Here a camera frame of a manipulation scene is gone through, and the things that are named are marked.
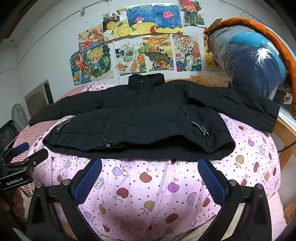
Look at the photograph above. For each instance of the blue mermaid drawing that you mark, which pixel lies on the blue mermaid drawing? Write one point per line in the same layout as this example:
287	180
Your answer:
78	68

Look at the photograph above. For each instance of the pink apple-print blanket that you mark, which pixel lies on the pink apple-print blanket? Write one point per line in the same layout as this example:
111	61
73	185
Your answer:
148	185

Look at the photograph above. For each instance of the ship and orange slices drawing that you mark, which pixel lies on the ship and orange slices drawing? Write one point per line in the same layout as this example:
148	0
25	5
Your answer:
130	55

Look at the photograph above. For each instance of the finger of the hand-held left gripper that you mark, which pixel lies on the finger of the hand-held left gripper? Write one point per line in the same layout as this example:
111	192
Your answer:
37	156
21	147

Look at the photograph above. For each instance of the white wall pipe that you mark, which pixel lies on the white wall pipe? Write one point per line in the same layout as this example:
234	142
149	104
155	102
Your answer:
118	77

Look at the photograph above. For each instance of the yellow chick and bear drawing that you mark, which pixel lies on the yellow chick and bear drawing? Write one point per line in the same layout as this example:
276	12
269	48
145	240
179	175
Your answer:
210	60

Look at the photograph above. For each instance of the red-haired character drawing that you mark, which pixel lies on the red-haired character drawing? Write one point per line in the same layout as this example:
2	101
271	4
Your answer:
190	11

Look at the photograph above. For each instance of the autumn landscape drawing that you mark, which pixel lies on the autumn landscape drawing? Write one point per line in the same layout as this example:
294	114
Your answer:
158	53

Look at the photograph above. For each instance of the wooden bed frame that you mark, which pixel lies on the wooden bed frame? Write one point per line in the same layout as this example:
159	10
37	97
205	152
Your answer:
283	132

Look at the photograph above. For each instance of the electric fan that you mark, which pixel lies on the electric fan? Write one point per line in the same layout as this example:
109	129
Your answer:
19	115

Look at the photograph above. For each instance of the orange cloth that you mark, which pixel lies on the orange cloth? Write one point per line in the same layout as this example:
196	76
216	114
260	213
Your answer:
284	46

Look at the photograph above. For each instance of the underwater fish drawing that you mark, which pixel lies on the underwater fish drawing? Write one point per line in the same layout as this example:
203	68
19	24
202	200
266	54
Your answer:
140	19

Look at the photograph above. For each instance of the pink jellyfish drawing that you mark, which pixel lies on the pink jellyfish drawing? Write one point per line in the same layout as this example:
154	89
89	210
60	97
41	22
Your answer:
167	18

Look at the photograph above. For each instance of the orange-haired girl drawing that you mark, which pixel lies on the orange-haired girl drawing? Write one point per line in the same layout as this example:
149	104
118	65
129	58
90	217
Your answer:
91	37

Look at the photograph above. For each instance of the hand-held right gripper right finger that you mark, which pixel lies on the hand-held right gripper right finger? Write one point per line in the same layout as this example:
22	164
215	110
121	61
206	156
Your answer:
211	179

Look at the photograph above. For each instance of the black plastic crate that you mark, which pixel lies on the black plastic crate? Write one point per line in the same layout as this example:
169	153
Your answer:
7	134

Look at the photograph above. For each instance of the black padded jacket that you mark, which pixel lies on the black padded jacket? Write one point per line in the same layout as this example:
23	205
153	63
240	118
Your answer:
143	115

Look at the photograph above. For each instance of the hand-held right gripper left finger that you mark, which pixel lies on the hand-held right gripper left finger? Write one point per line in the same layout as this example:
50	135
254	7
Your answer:
89	179

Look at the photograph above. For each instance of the yellow pineapple drawing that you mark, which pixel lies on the yellow pineapple drawing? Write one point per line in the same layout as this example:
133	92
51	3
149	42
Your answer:
115	26

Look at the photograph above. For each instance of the red checked bed sheet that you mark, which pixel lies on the red checked bed sheet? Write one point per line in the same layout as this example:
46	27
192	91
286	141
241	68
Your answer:
30	136

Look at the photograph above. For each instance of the blond character drawing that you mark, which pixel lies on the blond character drawing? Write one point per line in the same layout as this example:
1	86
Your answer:
99	61

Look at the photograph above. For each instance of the city tower drawing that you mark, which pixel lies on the city tower drawing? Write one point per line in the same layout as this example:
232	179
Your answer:
186	52

